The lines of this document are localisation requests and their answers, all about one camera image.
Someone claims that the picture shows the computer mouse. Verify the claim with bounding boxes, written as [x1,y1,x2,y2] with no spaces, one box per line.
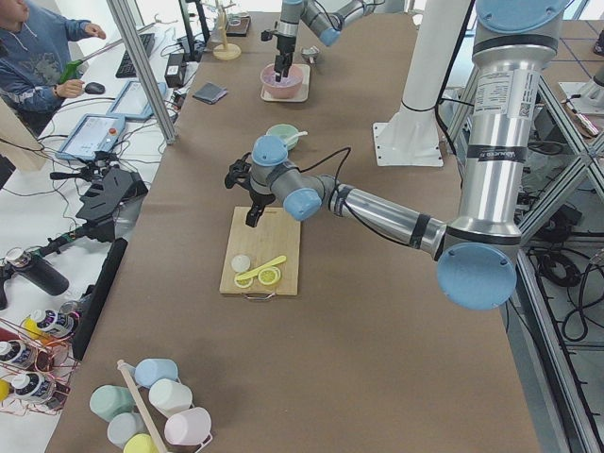
[84,82,106,95]

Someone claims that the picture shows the near teach pendant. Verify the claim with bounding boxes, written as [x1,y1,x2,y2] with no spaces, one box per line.
[56,114,126,160]

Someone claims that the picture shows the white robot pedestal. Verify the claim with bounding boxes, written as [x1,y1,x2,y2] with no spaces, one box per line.
[374,0,474,167]

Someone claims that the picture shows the cream plastic tray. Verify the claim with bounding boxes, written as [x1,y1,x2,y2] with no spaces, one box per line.
[260,64,310,102]

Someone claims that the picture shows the pile of clear ice cubes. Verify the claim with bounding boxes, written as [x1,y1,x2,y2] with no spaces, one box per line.
[262,71,300,89]

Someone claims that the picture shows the pink plastic cup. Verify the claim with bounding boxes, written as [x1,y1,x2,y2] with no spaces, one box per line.
[164,407,211,445]

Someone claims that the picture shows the metal board handle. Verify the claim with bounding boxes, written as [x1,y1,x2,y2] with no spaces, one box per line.
[243,293,276,302]

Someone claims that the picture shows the wooden cup stand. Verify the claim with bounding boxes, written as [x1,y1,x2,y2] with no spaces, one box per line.
[209,1,242,60]

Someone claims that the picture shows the black water bottle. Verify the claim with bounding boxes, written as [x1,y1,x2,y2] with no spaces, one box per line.
[6,247,69,295]

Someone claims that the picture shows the black keyboard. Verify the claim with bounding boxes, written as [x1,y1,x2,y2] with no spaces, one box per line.
[114,31,157,79]

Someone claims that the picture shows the mint green bowl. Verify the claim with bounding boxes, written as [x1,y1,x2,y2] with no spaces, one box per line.
[266,124,299,151]

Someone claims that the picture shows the metal ice scoop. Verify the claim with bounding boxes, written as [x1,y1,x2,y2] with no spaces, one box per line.
[300,46,320,65]

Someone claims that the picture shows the white ceramic spoon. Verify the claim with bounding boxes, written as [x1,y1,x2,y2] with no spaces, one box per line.
[281,131,308,146]

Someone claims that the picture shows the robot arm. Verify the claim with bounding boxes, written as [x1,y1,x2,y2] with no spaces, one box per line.
[261,0,380,81]
[237,1,564,310]

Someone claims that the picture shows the pink bowl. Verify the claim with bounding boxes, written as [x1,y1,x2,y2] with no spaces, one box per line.
[260,64,304,99]

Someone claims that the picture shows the yellow plastic knife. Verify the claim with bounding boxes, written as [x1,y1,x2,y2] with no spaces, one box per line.
[237,255,287,278]

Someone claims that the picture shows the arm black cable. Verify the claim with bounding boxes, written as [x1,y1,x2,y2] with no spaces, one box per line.
[282,146,426,246]

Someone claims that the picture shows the aluminium frame post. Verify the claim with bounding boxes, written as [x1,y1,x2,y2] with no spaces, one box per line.
[107,0,176,145]

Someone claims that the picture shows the teach pendant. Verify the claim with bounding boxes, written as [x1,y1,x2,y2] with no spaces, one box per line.
[107,80,153,122]
[56,114,126,160]

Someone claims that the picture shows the grey translucent plastic cup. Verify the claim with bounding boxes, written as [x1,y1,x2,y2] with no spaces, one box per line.
[107,412,147,449]

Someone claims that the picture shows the far teach pendant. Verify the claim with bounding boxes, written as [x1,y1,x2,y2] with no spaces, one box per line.
[107,80,153,122]

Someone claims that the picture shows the yellow plastic cup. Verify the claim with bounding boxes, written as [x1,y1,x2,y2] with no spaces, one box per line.
[123,433,159,453]

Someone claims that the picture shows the lemon slice under knife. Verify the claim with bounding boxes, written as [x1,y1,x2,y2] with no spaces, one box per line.
[233,275,254,289]

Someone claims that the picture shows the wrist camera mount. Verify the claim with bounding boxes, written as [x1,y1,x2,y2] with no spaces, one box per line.
[260,29,278,42]
[225,153,251,191]

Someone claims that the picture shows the white plastic cup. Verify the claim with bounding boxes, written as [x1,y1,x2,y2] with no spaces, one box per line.
[148,378,193,417]

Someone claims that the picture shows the green plastic cup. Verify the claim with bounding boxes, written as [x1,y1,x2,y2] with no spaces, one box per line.
[89,385,135,422]

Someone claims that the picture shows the blue plastic cup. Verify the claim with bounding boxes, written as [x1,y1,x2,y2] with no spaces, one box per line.
[134,358,179,389]

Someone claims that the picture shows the white steamed bun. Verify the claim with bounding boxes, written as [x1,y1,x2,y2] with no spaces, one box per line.
[230,254,251,274]

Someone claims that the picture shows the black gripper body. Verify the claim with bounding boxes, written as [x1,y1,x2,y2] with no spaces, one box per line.
[277,34,295,60]
[249,189,274,210]

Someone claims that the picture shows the wooden cutting board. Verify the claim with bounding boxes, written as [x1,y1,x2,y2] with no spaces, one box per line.
[220,207,301,296]

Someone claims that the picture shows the top lemon slice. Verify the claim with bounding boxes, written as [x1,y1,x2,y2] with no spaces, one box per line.
[257,266,277,286]

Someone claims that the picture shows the grey folded cloth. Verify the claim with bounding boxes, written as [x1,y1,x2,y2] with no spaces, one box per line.
[193,82,228,105]

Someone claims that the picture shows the person in blue hoodie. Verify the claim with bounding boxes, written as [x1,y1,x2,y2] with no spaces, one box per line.
[1,0,106,135]

